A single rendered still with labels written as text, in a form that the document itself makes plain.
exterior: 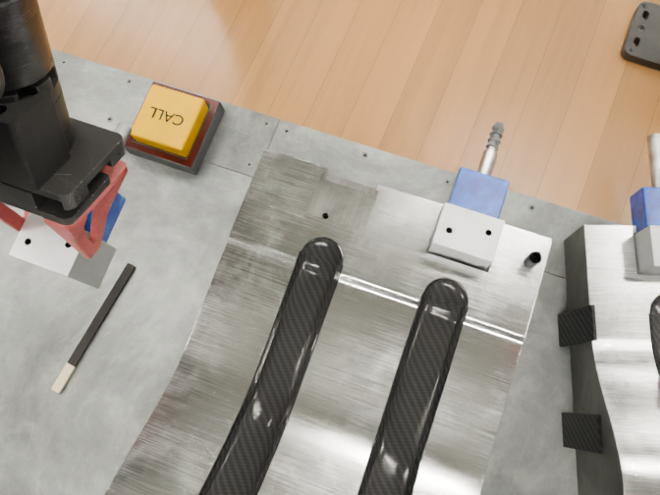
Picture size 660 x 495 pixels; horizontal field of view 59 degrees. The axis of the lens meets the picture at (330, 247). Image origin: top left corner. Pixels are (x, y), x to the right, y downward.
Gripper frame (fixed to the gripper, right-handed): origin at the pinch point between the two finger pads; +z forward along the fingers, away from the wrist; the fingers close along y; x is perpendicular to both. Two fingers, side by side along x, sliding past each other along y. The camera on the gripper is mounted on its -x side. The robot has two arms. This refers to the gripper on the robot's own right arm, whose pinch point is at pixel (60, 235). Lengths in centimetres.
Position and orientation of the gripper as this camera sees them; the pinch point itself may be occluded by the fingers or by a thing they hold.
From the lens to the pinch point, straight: 48.8
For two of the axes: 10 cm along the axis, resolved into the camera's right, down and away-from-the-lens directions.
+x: 3.2, -7.0, 6.4
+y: 9.4, 3.2, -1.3
